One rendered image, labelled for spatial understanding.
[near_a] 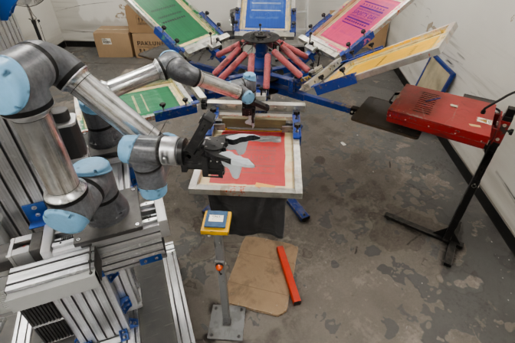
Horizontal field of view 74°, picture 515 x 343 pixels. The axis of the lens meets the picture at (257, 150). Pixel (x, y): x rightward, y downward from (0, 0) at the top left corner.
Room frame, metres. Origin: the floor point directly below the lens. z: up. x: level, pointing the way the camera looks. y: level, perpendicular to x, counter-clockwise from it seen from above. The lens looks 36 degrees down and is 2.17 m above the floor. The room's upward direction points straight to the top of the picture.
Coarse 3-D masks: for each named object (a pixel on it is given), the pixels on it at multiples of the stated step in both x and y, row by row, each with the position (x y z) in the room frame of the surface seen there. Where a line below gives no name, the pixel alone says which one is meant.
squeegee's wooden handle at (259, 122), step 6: (222, 120) 1.86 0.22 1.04; (228, 120) 1.86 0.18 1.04; (234, 120) 1.86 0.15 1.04; (240, 120) 1.85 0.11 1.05; (258, 120) 1.85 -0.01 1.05; (264, 120) 1.84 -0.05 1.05; (270, 120) 1.84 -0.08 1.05; (276, 120) 1.84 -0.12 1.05; (282, 120) 1.84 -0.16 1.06; (228, 126) 1.86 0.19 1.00; (234, 126) 1.86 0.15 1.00; (240, 126) 1.85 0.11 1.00; (246, 126) 1.85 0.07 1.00; (258, 126) 1.85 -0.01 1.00; (264, 126) 1.84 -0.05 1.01; (270, 126) 1.84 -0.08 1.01; (276, 126) 1.84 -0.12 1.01
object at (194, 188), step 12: (288, 120) 1.99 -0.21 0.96; (300, 168) 1.44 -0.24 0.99; (192, 180) 1.34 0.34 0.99; (300, 180) 1.34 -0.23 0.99; (192, 192) 1.28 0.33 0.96; (204, 192) 1.27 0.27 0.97; (216, 192) 1.27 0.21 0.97; (228, 192) 1.26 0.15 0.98; (240, 192) 1.26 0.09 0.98; (252, 192) 1.26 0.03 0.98; (264, 192) 1.25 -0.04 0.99; (276, 192) 1.25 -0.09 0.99; (288, 192) 1.25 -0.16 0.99; (300, 192) 1.25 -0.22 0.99
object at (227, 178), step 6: (222, 132) 1.85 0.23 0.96; (228, 132) 1.85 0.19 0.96; (234, 132) 1.85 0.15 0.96; (240, 132) 1.85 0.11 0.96; (246, 132) 1.85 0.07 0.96; (252, 132) 1.85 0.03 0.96; (228, 174) 1.43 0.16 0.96; (240, 174) 1.43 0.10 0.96; (246, 174) 1.43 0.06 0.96; (210, 180) 1.38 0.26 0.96; (216, 180) 1.38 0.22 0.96; (222, 180) 1.38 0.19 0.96; (228, 180) 1.38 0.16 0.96; (234, 180) 1.38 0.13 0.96; (240, 180) 1.38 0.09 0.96; (246, 180) 1.38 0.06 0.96
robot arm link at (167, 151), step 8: (168, 136) 0.71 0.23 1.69; (176, 136) 0.72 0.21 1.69; (160, 144) 0.68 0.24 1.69; (168, 144) 0.68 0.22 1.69; (176, 144) 0.69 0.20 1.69; (160, 152) 0.67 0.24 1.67; (168, 152) 0.67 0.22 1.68; (160, 160) 0.66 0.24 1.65; (168, 160) 0.66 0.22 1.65; (176, 160) 0.67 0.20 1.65
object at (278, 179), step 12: (264, 132) 1.85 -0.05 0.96; (276, 132) 1.85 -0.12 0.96; (252, 144) 1.72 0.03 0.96; (264, 144) 1.72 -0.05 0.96; (276, 144) 1.72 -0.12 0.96; (276, 156) 1.59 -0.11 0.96; (276, 168) 1.48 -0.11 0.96; (252, 180) 1.38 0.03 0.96; (264, 180) 1.38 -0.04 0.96; (276, 180) 1.38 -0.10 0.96
